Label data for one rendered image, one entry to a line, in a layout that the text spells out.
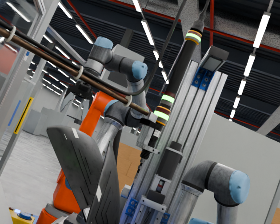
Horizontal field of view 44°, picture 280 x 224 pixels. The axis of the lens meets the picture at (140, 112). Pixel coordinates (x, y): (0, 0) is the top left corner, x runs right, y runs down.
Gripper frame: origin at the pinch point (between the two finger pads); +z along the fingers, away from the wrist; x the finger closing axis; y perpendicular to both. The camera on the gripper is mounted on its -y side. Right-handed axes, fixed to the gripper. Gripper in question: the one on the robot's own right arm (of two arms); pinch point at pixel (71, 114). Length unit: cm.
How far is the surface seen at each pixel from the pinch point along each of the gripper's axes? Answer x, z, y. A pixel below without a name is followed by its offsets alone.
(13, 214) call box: 3.5, 41.1, -14.7
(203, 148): -103, -24, 129
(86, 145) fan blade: -9.3, 8.7, -46.4
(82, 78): -2, -5, -67
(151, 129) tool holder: -23, -2, -53
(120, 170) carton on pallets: -137, 45, 750
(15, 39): 12, -5, -77
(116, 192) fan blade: -18, 14, -75
